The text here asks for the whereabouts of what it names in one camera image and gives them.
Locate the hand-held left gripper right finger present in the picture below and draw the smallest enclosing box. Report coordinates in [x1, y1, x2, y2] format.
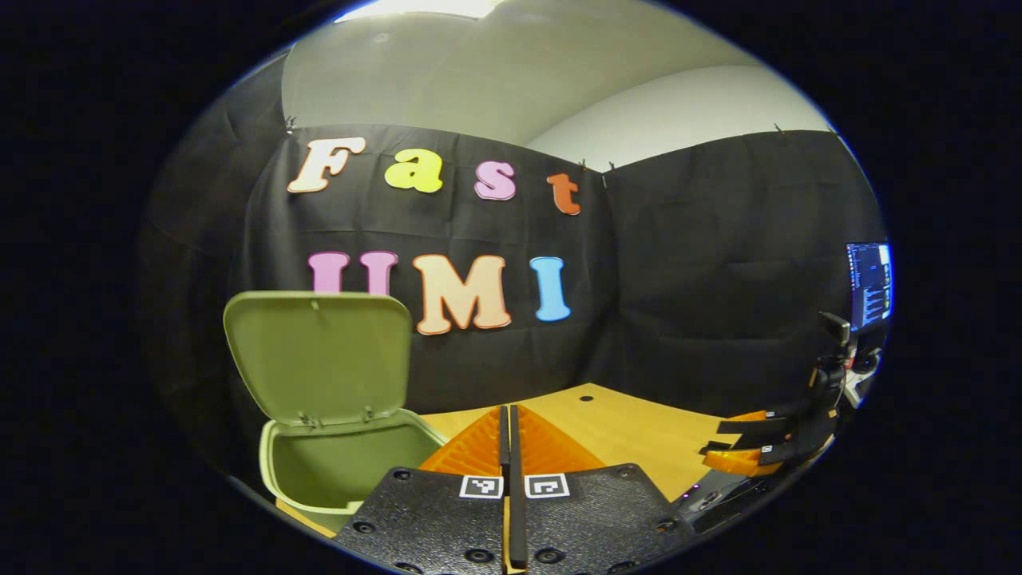
[508, 405, 697, 573]

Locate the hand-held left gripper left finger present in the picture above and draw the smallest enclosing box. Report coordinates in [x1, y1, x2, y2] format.
[331, 405, 512, 574]

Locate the wooden desktop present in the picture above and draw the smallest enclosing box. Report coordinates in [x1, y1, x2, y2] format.
[275, 383, 787, 537]

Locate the green desktop garbage bin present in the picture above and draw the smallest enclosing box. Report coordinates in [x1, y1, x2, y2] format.
[222, 291, 448, 516]

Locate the computer monitor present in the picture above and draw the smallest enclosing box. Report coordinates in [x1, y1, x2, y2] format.
[846, 242, 893, 332]

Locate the black backdrop cloth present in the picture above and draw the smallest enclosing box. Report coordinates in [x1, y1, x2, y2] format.
[136, 48, 887, 480]

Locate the dark flat device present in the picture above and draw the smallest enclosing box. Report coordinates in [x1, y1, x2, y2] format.
[675, 470, 779, 532]

